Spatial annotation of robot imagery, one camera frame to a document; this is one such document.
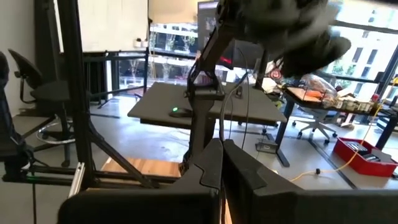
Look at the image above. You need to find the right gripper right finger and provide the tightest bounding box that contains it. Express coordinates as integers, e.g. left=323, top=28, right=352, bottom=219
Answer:
left=223, top=139, right=398, bottom=224

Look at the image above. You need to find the black office chair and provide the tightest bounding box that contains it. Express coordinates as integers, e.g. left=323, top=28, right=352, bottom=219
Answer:
left=7, top=48, right=77, bottom=169

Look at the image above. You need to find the white office chair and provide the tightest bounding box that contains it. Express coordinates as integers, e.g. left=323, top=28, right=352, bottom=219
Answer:
left=291, top=108, right=339, bottom=146

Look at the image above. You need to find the thin black cord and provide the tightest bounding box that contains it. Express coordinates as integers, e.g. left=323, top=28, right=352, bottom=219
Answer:
left=218, top=46, right=251, bottom=150

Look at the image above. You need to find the large glass window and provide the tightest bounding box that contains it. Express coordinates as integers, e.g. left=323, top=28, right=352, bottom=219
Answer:
left=107, top=18, right=398, bottom=103

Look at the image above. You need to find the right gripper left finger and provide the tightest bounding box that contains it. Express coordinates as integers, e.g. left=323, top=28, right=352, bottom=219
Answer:
left=58, top=138, right=223, bottom=224

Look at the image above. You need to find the red plastic bin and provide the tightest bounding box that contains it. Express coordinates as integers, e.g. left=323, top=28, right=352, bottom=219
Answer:
left=332, top=136, right=398, bottom=178

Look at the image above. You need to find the yellow power cable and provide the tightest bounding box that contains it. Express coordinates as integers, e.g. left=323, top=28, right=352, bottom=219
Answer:
left=289, top=77, right=398, bottom=183

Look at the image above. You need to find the white wall panel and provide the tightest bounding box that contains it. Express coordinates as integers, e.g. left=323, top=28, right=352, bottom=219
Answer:
left=54, top=0, right=149, bottom=53

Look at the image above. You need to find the black computer monitor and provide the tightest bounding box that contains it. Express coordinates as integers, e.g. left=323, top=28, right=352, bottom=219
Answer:
left=197, top=0, right=267, bottom=70

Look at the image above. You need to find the silver metal bracket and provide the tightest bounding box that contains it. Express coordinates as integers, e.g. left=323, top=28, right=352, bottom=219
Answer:
left=68, top=161, right=85, bottom=198

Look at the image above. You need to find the dark cluttered table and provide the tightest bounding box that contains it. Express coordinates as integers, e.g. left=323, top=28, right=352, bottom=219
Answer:
left=278, top=82, right=398, bottom=152

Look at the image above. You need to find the black computer mouse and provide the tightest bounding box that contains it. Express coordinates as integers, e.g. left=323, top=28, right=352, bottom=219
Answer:
left=169, top=107, right=193, bottom=118

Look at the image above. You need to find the grey desk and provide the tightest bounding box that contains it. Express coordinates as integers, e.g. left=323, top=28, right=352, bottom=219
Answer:
left=127, top=81, right=293, bottom=168

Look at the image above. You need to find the black aluminium table frame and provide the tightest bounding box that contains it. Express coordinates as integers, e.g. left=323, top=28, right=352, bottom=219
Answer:
left=2, top=0, right=187, bottom=200

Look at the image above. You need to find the clear plastic bag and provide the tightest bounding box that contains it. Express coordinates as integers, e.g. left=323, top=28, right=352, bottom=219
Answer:
left=292, top=73, right=339, bottom=105

